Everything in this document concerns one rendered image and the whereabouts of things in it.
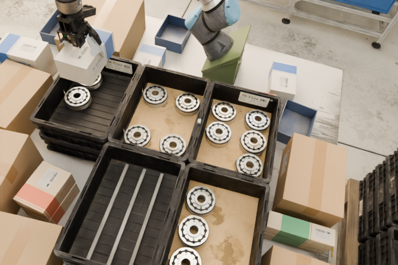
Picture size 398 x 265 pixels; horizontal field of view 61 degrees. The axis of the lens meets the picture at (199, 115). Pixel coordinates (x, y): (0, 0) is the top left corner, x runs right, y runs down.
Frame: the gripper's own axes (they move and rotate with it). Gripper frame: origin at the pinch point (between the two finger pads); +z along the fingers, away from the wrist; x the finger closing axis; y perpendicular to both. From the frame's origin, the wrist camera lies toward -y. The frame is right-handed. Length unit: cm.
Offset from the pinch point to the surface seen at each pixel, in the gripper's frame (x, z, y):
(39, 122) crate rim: -9.3, 17.7, 24.1
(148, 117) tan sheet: 23.7, 27.8, 1.8
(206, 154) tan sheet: 51, 28, 10
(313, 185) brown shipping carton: 93, 25, 11
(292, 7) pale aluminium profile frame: 77, 96, -192
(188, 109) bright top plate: 38.0, 25.0, -6.0
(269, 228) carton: 81, 30, 30
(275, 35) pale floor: 70, 112, -171
